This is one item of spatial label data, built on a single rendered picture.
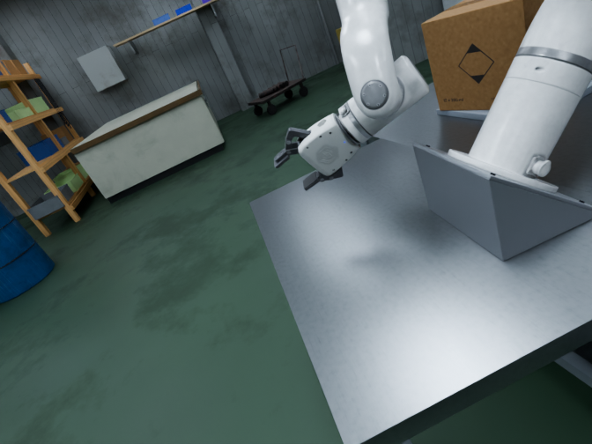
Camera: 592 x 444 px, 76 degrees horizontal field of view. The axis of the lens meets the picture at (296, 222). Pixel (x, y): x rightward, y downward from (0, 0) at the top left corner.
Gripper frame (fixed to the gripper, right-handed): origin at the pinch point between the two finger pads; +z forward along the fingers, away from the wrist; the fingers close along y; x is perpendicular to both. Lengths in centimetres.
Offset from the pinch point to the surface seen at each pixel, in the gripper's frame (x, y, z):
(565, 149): -3, 37, -45
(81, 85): 668, -32, 461
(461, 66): 37, 31, -41
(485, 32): 32, 24, -49
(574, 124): 6, 42, -51
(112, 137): 406, 28, 330
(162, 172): 396, 108, 328
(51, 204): 349, 14, 443
